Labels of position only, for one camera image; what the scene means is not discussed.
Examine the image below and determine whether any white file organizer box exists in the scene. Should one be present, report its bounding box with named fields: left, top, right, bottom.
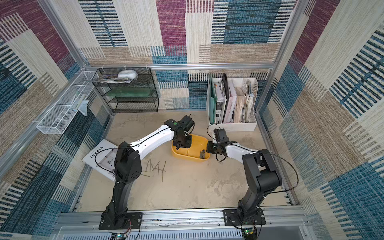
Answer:
left=207, top=74, right=259, bottom=132

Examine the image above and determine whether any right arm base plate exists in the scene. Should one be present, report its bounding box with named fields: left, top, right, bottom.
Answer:
left=223, top=208, right=266, bottom=227

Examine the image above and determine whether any green folder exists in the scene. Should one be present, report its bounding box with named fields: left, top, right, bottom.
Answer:
left=208, top=75, right=218, bottom=124

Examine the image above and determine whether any white wire wall basket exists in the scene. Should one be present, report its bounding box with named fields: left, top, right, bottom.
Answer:
left=37, top=71, right=94, bottom=135

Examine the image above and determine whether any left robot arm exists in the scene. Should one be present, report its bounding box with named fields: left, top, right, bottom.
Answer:
left=101, top=116, right=195, bottom=226

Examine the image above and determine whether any white round object on shelf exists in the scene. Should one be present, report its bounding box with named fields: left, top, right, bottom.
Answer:
left=118, top=70, right=138, bottom=81

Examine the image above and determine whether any black wire mesh shelf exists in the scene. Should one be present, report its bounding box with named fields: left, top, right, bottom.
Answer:
left=92, top=67, right=160, bottom=114

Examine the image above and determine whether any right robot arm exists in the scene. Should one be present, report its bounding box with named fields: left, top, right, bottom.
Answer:
left=207, top=129, right=282, bottom=225

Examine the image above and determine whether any yellow plastic storage box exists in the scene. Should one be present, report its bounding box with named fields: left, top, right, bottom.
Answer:
left=172, top=135, right=211, bottom=162

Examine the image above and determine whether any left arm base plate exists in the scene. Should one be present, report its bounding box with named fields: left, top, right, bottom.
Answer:
left=99, top=212, right=143, bottom=231

